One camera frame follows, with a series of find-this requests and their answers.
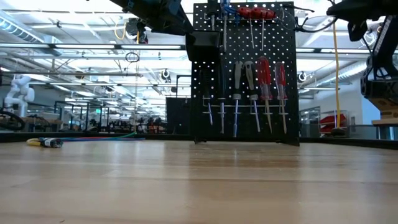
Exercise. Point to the black hoop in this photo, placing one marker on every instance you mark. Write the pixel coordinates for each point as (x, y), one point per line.
(21, 124)

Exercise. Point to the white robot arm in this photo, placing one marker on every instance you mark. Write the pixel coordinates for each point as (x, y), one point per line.
(18, 93)

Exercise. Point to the black metal pegboard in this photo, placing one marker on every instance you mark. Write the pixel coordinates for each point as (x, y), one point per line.
(245, 43)

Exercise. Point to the black plastic pegboard bin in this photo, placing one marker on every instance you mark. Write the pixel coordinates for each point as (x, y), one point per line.
(203, 45)

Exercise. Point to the black safety glasses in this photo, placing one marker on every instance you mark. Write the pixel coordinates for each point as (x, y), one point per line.
(311, 29)

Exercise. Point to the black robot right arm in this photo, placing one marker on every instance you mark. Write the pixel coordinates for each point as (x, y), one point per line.
(387, 46)

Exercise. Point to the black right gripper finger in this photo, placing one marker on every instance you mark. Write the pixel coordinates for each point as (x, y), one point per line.
(357, 31)

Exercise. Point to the grey wood-topped workbench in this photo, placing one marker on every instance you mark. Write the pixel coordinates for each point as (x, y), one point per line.
(385, 122)

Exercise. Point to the red bin storage rack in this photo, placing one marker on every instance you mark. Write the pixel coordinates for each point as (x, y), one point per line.
(329, 119)

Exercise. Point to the brown cardboard box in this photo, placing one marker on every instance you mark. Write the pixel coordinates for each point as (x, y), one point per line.
(387, 107)

